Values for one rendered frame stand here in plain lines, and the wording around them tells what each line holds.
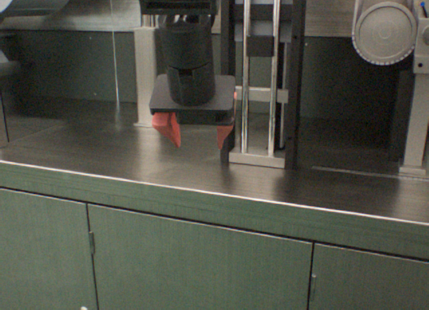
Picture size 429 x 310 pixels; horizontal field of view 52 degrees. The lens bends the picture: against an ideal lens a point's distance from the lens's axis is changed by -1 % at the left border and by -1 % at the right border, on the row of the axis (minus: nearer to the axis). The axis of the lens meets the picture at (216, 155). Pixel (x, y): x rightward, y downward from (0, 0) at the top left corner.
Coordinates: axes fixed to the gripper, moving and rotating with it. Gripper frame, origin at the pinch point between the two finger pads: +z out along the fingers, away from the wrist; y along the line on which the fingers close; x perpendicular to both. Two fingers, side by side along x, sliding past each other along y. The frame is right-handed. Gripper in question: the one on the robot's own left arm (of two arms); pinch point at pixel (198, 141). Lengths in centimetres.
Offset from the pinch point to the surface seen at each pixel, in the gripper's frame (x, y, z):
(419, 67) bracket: -29.0, -38.0, 8.5
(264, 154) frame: -21.2, -9.3, 26.3
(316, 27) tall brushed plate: -70, -23, 26
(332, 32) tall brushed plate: -69, -27, 27
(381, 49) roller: -38, -33, 11
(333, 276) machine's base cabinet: 3.2, -22.8, 32.1
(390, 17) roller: -41, -34, 5
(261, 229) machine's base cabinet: -3.4, -9.2, 27.5
